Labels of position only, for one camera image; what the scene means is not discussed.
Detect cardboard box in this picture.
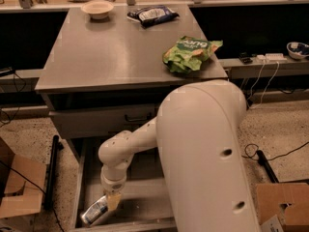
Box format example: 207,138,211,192
0,138,46,218
256,183,309,232

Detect left cardboard box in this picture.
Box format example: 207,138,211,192
0,138,46,218

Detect black floor cable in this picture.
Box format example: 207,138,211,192
241,140,309,162

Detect right cardboard box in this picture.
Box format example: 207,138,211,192
256,183,309,232

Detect grey upper drawer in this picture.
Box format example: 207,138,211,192
49,103,157,139

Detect open grey middle drawer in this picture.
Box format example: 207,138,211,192
70,137,178,232

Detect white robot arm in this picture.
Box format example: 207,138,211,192
98,79,261,232

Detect black bar left floor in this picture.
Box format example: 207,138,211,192
43,135,63,210

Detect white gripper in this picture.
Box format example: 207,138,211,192
100,167,126,211

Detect small black device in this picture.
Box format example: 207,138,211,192
239,52,252,64

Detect silver blue redbull can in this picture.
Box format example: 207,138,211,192
80,195,108,226

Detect black drawer handle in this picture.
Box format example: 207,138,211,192
125,113,152,123

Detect grey metal drawer cabinet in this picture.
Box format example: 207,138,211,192
36,4,227,157

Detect green chip bag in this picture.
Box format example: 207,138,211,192
162,36,223,73

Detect white power strip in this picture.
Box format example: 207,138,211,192
256,53,287,62

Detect black bar right floor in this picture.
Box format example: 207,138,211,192
257,150,278,183

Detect beige bowl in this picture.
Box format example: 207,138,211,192
81,1,114,19

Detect dark blue snack bag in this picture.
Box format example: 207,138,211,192
127,5,179,28

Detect blue white bowl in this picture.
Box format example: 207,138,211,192
287,42,309,60

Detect black bar floor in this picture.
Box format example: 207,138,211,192
43,135,63,210
257,150,278,183

